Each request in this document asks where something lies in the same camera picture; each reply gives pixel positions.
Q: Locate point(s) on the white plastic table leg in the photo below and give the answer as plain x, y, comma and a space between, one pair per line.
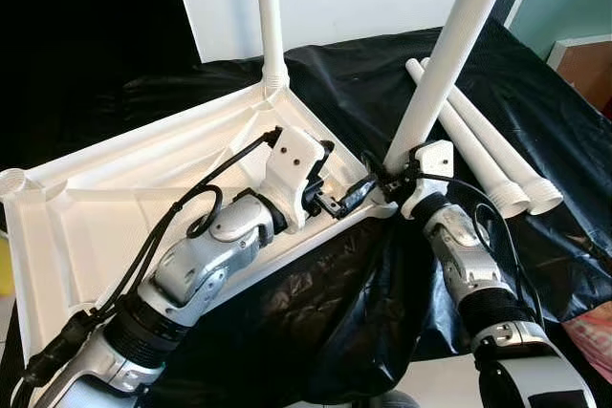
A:
449, 54
268, 16
478, 160
507, 150

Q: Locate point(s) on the white plastic table top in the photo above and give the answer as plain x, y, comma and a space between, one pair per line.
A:
124, 198

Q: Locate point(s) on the pink plastic bag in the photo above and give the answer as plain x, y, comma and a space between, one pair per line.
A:
591, 341

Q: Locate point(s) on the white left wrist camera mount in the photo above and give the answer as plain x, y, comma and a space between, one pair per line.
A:
292, 160

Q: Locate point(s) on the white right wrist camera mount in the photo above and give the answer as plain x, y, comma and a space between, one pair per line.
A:
435, 160

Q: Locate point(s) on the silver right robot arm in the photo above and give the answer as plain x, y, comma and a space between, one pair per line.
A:
459, 255

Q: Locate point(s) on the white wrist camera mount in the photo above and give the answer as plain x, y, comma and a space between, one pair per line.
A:
292, 160
435, 160

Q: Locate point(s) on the brown wooden cabinet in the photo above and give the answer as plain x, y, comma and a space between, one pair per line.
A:
583, 74

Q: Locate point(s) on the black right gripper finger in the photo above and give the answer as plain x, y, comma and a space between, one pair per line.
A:
373, 168

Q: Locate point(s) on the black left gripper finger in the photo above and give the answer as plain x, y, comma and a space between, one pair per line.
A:
324, 147
358, 195

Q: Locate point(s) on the black door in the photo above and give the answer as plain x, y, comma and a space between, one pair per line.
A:
76, 35

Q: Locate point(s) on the grey robot right leg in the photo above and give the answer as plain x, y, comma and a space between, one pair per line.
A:
397, 400

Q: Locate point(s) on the black plastic table cloth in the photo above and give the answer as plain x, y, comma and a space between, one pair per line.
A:
316, 303

